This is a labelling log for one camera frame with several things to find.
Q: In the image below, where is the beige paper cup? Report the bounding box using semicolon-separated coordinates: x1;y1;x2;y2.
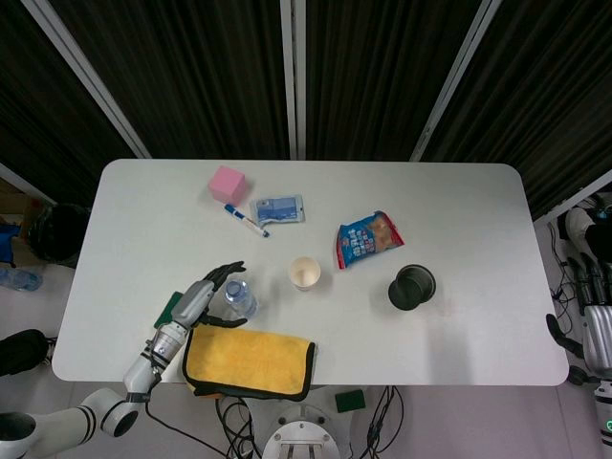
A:
289;256;322;292

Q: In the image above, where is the pink foam cube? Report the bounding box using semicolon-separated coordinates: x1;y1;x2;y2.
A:
208;165;248;205

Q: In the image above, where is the blue white marker pen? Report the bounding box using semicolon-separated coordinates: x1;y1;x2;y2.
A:
224;203;272;239

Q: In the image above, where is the blue red snack bag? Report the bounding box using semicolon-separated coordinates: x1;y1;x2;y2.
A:
333;209;406;272

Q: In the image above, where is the white partition post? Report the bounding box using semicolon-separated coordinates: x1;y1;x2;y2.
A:
0;162;44;202
279;0;307;162
409;0;503;162
533;169;612;224
21;0;153;159

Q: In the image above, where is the black trash bin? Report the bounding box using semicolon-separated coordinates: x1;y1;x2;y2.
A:
29;204;92;269

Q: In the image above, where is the transparent plastic water bottle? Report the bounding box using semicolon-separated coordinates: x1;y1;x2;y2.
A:
224;279;259;320

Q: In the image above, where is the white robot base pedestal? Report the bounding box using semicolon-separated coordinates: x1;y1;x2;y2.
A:
214;384;383;459

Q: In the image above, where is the black plastic cup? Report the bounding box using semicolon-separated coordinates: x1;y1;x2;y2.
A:
387;263;437;312

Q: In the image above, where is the white black robot unit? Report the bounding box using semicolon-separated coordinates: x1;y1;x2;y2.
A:
563;193;612;264

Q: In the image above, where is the black cable bundle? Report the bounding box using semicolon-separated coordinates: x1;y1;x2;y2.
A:
209;385;262;459
365;384;405;459
547;222;582;302

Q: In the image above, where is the black curtain panel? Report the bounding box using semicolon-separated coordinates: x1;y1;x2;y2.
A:
420;0;612;219
0;0;140;207
50;0;291;159
304;0;479;162

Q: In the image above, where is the blue white card packet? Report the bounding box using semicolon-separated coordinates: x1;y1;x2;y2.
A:
249;193;307;226

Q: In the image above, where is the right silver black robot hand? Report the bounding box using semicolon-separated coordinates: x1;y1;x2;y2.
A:
546;252;612;382

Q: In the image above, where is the yellow microfibre cloth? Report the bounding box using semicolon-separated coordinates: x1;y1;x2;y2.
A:
181;324;317;403

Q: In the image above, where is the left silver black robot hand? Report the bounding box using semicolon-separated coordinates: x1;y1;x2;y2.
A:
169;260;249;332

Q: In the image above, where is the green sponge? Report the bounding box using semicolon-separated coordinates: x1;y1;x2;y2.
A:
334;389;367;413
153;291;186;330

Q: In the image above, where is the clear bottle with blue label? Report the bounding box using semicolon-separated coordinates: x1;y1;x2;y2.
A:
0;266;43;292

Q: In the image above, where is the black bag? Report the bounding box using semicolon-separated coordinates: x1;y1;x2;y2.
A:
0;328;58;379

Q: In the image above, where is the brown cardboard box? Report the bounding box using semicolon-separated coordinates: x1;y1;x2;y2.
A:
0;179;49;269

